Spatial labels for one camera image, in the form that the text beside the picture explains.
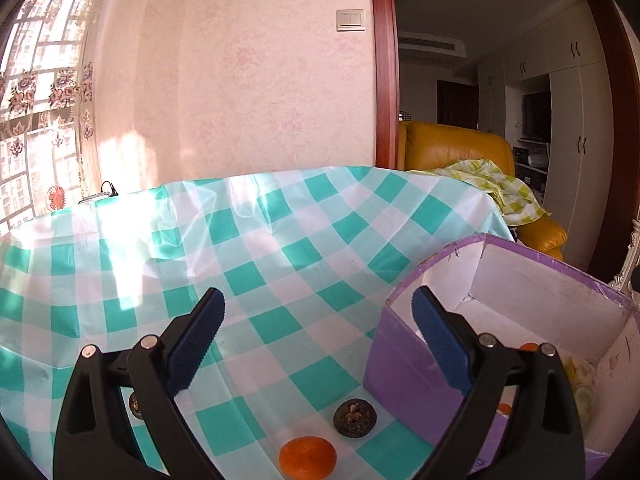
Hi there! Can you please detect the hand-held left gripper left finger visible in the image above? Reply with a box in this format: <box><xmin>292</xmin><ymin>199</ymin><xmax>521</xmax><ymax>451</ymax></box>
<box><xmin>52</xmin><ymin>287</ymin><xmax>227</xmax><ymax>480</ymax></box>

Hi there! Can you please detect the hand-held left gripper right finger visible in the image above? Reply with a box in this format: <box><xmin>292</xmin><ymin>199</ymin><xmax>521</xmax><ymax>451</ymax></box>
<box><xmin>411</xmin><ymin>286</ymin><xmax>586</xmax><ymax>480</ymax></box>

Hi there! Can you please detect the purple cardboard box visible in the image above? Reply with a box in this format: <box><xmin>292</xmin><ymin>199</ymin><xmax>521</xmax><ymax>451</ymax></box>
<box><xmin>364</xmin><ymin>233</ymin><xmax>640</xmax><ymax>480</ymax></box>

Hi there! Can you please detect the plastic-wrapped yellowish fruit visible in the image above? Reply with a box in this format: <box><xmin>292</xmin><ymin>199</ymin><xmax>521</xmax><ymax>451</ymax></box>
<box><xmin>564</xmin><ymin>355</ymin><xmax>593</xmax><ymax>386</ymax></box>

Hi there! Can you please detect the teal checkered tablecloth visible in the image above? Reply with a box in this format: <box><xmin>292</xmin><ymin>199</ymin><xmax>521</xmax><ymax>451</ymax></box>
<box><xmin>0</xmin><ymin>166</ymin><xmax>516</xmax><ymax>480</ymax></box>

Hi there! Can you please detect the green checked cloth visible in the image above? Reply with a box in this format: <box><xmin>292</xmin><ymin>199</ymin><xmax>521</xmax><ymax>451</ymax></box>
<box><xmin>407</xmin><ymin>158</ymin><xmax>551</xmax><ymax>224</ymax></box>

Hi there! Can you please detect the yellow leather armchair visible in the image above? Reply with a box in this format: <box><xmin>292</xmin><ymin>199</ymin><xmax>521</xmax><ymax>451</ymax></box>
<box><xmin>398</xmin><ymin>121</ymin><xmax>568</xmax><ymax>262</ymax></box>

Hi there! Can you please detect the white ornate furniture piece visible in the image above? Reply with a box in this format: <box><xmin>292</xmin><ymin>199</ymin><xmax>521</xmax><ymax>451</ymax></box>
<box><xmin>607</xmin><ymin>220</ymin><xmax>640</xmax><ymax>291</ymax></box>

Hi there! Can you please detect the dark wooden door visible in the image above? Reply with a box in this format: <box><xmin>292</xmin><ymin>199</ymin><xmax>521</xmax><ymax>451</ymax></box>
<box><xmin>436</xmin><ymin>80</ymin><xmax>481</xmax><ymax>131</ymax></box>

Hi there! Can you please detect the white wardrobe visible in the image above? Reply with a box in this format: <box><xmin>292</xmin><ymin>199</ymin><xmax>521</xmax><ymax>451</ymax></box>
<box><xmin>477</xmin><ymin>0</ymin><xmax>616</xmax><ymax>281</ymax></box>

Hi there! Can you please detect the floral lace curtain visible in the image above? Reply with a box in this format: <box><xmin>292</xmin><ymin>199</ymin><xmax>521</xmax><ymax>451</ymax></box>
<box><xmin>0</xmin><ymin>0</ymin><xmax>98</xmax><ymax>233</ymax></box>

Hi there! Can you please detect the ceiling air vent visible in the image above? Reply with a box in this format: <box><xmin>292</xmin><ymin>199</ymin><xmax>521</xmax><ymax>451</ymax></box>
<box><xmin>398</xmin><ymin>32</ymin><xmax>466</xmax><ymax>53</ymax></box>

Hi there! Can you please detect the wooden door frame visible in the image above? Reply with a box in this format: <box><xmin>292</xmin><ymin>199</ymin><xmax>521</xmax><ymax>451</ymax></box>
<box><xmin>369</xmin><ymin>0</ymin><xmax>640</xmax><ymax>286</ymax></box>

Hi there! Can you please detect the beige light switch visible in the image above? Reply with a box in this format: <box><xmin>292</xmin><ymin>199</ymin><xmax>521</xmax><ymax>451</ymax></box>
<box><xmin>336</xmin><ymin>8</ymin><xmax>366</xmax><ymax>32</ymax></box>

